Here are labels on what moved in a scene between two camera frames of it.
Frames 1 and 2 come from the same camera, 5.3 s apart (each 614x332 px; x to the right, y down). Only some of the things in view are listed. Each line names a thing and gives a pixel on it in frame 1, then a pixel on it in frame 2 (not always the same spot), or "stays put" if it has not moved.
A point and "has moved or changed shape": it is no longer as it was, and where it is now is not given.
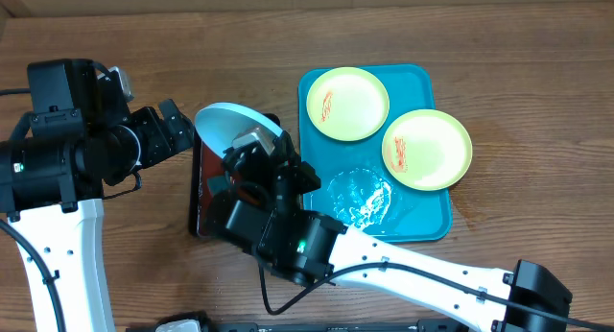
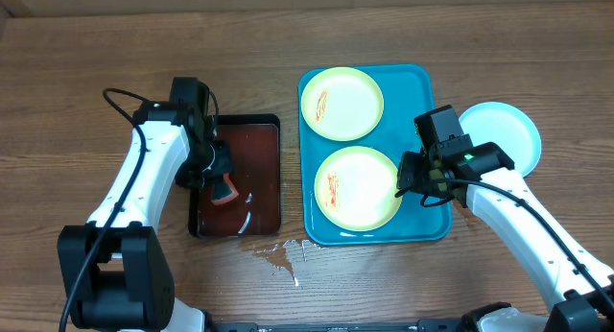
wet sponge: (219, 184) stays put
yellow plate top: (348, 104) stays put
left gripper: (147, 122) -> (224, 165)
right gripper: (286, 166) -> (411, 172)
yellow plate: (427, 150) has moved or changed shape
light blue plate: (219, 125) -> (509, 128)
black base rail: (417, 325) stays put
